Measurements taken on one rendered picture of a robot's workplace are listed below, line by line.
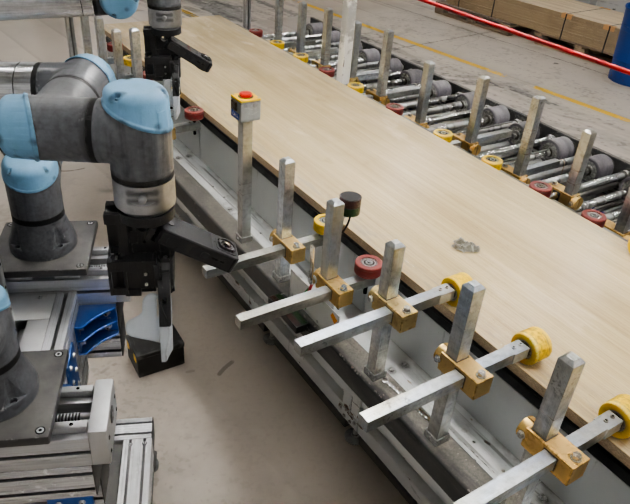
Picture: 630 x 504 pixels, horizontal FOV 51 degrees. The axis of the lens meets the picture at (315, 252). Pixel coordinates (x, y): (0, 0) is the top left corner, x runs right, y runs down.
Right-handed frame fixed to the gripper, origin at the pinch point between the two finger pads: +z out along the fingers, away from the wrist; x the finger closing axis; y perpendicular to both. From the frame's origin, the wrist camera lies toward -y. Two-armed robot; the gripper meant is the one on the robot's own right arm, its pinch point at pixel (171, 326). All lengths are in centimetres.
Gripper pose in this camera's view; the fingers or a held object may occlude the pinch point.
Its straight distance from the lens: 96.4
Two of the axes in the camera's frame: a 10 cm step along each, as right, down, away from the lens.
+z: -0.7, 8.3, 5.5
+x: 1.6, 5.5, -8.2
